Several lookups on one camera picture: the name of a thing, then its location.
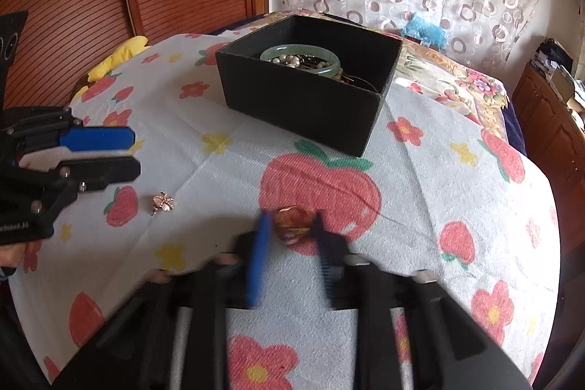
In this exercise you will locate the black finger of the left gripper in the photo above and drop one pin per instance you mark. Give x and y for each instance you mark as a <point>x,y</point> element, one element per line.
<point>94,174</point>

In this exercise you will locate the small rose gold brooch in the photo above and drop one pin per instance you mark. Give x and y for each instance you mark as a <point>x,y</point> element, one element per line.
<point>162,203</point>

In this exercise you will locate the person's left hand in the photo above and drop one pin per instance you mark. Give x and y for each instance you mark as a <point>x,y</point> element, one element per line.
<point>10,258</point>

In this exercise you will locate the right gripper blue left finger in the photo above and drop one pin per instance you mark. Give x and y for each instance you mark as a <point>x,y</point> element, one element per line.
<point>257,259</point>

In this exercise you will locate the yellow plush toy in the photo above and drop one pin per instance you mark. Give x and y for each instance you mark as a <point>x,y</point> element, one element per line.
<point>103,76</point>

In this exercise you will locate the strawberry flower print sheet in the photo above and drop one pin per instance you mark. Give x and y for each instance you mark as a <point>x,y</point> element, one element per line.
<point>433,190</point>

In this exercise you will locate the pile of books and papers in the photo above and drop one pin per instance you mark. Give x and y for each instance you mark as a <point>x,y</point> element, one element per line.
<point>555,65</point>

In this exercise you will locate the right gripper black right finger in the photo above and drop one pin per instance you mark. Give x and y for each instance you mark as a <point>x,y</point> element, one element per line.
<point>332,249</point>

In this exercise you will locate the blue plush toy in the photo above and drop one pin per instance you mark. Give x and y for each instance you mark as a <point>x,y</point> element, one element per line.
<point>425,32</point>

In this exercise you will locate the black open jewelry box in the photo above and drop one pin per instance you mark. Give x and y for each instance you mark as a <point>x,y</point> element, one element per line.
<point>336,114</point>

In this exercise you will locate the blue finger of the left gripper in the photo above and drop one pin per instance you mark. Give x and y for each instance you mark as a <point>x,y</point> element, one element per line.
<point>84,139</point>

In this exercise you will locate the wooden sideboard cabinet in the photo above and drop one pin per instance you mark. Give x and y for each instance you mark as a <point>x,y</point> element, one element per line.
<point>556,145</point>

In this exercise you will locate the green jade bangle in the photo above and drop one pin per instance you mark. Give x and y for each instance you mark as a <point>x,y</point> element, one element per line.
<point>308,58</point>

